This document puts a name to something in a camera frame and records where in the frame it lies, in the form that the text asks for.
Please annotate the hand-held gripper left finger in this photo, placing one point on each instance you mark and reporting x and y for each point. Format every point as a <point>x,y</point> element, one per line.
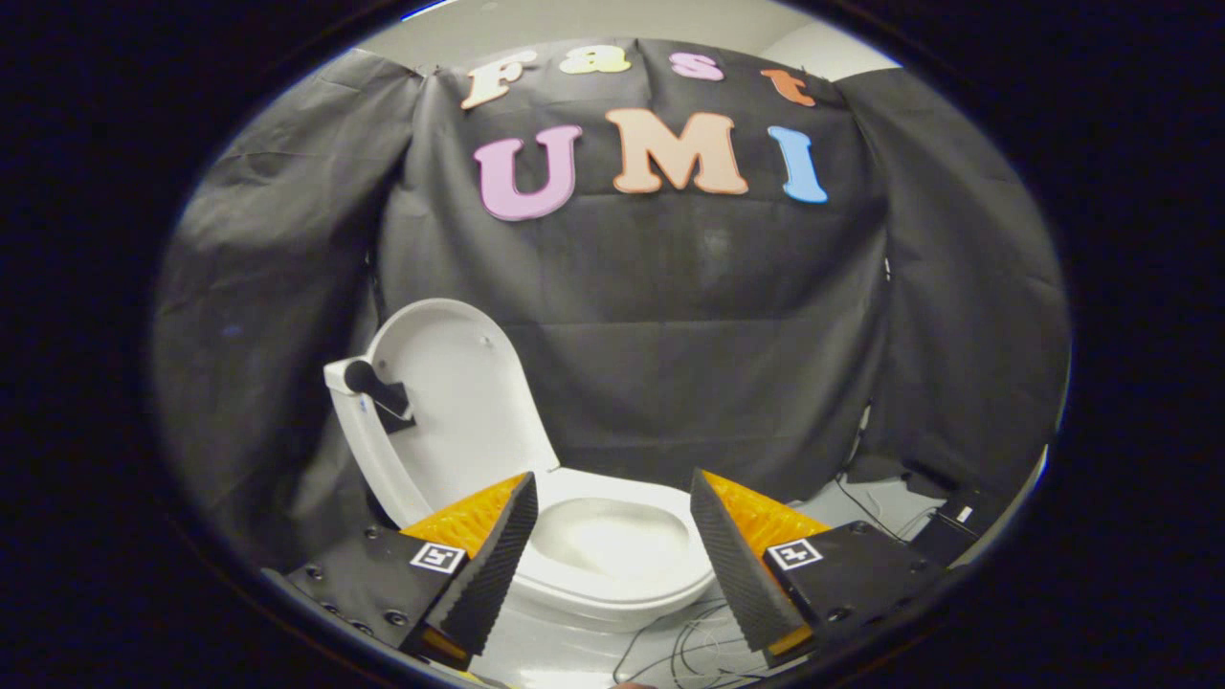
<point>498,560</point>

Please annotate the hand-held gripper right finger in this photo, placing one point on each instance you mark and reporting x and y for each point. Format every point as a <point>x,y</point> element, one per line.
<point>727,565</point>

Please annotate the white toilet seat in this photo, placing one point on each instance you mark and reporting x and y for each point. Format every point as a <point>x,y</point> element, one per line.
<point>593,483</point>

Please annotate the black box device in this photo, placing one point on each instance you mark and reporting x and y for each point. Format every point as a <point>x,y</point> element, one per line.
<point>957,526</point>

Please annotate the black backdrop cloth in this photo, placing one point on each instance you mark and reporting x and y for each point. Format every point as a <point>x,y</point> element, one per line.
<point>670,316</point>

